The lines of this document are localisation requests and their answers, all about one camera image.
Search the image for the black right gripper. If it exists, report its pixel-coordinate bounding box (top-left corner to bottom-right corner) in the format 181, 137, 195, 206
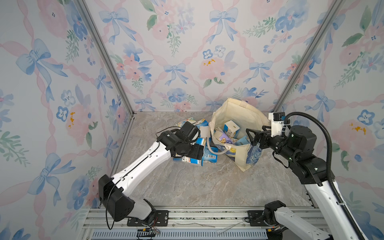
247, 123, 297, 164

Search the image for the purple tissue pack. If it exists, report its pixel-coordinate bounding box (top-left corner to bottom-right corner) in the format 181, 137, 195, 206
217, 134, 234, 145

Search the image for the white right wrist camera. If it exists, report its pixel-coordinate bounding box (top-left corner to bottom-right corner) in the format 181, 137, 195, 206
268, 112, 286, 137

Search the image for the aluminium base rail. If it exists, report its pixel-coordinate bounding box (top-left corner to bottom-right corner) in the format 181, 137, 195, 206
78, 207, 298, 240

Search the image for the light blue tissue pack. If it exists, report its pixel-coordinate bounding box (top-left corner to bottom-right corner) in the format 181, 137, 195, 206
235, 136, 250, 146

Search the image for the black mounting plate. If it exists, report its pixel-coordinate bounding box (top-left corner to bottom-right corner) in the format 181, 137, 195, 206
244, 210, 267, 227
127, 210, 170, 227

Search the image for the right aluminium corner post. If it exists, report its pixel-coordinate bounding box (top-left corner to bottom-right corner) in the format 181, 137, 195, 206
271, 0, 344, 112

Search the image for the aluminium corner post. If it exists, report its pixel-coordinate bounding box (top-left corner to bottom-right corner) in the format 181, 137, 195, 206
73, 0, 134, 116
271, 0, 344, 112

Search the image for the blue white tissue pack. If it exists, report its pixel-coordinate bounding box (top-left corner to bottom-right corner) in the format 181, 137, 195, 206
223, 120, 241, 138
196, 119, 210, 139

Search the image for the blue cartoon tissue pack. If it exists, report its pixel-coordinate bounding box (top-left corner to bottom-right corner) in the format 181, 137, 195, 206
173, 156, 203, 166

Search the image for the left aluminium corner post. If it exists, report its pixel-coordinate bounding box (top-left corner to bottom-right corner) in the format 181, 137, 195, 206
73, 0, 134, 116

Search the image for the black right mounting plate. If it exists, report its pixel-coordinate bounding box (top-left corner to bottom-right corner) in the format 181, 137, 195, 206
244, 210, 267, 227

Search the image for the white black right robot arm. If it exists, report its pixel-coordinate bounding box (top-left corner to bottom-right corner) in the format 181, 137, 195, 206
246, 126, 367, 240

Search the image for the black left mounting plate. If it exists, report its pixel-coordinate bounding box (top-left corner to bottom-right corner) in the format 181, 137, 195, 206
127, 210, 170, 227

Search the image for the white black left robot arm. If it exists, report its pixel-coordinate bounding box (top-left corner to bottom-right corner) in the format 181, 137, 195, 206
98, 122, 204, 225

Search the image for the cream canvas tote bag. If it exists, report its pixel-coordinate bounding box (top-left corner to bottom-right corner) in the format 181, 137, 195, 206
209, 98, 270, 172

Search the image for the blue white tissue pack back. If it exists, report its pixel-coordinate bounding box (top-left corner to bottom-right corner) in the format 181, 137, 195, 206
196, 119, 210, 139

